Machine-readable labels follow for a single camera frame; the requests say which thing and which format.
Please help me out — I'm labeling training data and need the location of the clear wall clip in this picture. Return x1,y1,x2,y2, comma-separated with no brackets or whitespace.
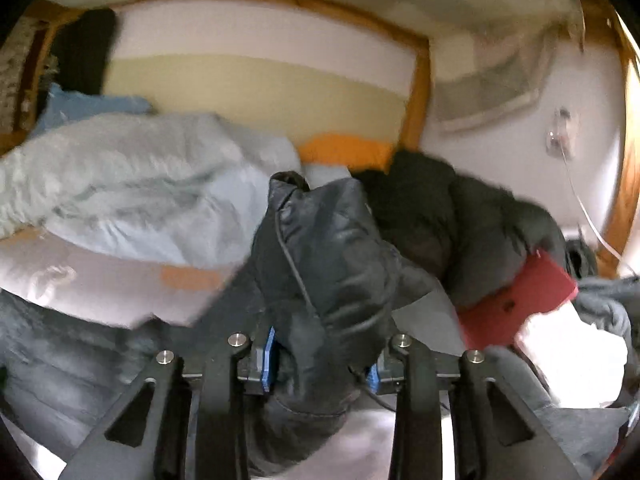
545,107,576,161

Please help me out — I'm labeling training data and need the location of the white cable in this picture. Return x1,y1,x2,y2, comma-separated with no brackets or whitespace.
562,155,638,277

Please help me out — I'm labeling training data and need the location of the black puffer jacket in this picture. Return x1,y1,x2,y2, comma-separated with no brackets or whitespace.
0,171,466,478

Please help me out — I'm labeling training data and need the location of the light blue duvet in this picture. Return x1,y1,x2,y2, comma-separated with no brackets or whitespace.
0,112,351,266

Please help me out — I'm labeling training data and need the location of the orange pillow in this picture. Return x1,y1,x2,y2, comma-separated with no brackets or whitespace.
297,132,396,173

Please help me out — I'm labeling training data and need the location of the wooden bed frame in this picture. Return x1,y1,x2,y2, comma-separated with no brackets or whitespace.
15,0,640,281

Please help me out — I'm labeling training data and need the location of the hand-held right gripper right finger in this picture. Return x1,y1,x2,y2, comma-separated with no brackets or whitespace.
365,332,583,480

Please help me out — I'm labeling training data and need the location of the grey garment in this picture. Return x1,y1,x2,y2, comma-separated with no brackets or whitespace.
480,275,640,480

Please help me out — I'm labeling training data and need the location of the black fleece garment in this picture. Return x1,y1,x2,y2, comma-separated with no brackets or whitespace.
352,150,598,311

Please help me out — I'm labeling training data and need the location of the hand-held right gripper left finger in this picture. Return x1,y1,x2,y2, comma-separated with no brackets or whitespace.
57,327,278,480

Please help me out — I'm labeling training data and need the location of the brown checkered curtain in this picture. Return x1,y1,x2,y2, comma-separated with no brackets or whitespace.
0,15,61,136

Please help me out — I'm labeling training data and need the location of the black hanging garment bag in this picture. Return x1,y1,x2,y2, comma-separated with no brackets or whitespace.
50,7,118,96

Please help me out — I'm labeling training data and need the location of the blue pillow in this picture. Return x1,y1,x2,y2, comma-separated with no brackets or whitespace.
35,82,153,133

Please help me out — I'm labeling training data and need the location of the red phone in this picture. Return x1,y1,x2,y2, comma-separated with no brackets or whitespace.
457,249,580,351

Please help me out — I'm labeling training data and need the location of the white cloth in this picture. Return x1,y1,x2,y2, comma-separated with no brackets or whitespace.
515,302,628,408

